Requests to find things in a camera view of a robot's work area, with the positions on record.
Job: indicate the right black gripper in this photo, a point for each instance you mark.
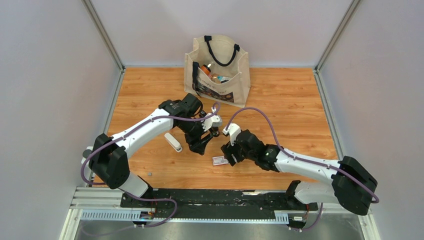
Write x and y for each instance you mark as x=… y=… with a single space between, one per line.
x=228 y=150

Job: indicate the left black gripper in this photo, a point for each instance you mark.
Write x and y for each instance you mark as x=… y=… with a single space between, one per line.
x=196 y=144

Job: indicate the white stapler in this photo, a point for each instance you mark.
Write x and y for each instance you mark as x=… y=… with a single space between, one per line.
x=173 y=142

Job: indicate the staple box with staples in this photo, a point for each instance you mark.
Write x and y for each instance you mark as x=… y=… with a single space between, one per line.
x=219 y=160

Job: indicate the black stapler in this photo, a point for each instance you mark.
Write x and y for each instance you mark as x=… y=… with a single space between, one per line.
x=215 y=131

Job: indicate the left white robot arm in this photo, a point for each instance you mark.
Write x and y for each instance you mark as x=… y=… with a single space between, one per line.
x=109 y=156

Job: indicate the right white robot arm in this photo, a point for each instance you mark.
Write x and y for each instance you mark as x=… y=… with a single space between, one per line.
x=345 y=182

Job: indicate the packaged items in bag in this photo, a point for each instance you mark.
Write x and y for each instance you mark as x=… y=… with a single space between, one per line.
x=219 y=79

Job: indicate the orange capped bottle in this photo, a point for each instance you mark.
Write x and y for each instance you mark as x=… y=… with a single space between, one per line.
x=206 y=68

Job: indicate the beige canvas tote bag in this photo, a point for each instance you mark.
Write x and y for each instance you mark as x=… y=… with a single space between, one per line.
x=227 y=59

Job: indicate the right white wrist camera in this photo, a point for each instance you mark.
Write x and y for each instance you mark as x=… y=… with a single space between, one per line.
x=232 y=131

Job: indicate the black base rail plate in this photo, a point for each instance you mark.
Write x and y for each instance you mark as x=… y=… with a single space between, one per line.
x=218 y=204

